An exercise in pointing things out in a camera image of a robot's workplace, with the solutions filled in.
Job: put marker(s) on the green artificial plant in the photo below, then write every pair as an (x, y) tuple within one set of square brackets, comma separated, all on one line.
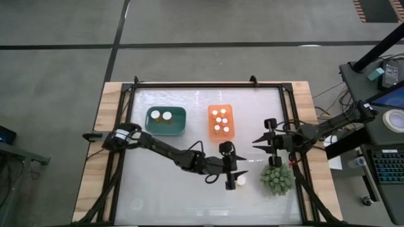
[(277, 179)]

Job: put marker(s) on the clear plastic bottle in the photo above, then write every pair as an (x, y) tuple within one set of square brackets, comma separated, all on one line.
[(356, 162)]

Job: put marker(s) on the white paper sheet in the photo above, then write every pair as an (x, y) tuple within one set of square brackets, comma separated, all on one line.
[(335, 162)]

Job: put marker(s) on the black monitor pole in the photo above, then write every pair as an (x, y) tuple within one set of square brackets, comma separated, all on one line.
[(378, 48)]

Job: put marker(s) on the small amber pill bottle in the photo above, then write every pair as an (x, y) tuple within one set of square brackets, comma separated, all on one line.
[(223, 111)]

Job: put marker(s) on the black metal table frame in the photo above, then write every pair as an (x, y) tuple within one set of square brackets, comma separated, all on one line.
[(205, 85)]

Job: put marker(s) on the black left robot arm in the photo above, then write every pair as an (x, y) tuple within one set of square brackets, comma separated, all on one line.
[(164, 149)]

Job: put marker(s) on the small teal box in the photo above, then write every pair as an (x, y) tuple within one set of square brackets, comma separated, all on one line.
[(375, 74)]

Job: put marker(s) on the grey metal stand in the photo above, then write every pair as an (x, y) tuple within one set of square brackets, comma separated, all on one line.
[(19, 151)]

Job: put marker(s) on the monitor with blue screen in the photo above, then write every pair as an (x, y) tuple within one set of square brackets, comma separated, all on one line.
[(391, 99)]

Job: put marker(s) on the black mat striped edge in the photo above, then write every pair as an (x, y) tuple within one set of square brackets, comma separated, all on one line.
[(378, 11)]

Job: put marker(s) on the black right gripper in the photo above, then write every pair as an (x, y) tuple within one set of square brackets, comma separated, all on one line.
[(281, 143)]

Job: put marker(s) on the teal plastic bin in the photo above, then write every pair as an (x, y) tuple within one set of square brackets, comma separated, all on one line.
[(176, 126)]

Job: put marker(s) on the orange plastic bin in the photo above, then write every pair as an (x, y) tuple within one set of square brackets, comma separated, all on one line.
[(232, 112)]

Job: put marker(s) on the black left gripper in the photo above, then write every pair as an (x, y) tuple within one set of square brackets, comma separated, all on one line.
[(228, 165)]

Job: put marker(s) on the black desktop device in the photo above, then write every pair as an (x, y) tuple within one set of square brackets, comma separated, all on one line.
[(391, 74)]

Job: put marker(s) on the black caster wheel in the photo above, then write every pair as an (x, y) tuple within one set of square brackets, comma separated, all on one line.
[(366, 200)]

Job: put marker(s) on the black desk leg beam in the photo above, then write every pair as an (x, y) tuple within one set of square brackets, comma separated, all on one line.
[(347, 143)]

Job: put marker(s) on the white tape roll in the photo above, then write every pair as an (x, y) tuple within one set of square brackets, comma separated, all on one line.
[(394, 120)]

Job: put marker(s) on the dark grey side desk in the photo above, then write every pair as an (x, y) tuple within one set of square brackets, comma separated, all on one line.
[(350, 79)]

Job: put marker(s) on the backlit black keyboard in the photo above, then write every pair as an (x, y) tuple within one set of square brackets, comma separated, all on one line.
[(389, 165)]

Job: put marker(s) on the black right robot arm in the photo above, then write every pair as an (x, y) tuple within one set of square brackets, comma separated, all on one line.
[(334, 121)]

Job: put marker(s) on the black device blue light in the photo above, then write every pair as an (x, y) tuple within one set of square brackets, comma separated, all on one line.
[(6, 135)]

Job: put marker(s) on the small white-capped pill bottle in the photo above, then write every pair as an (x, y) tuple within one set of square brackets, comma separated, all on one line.
[(218, 119)]

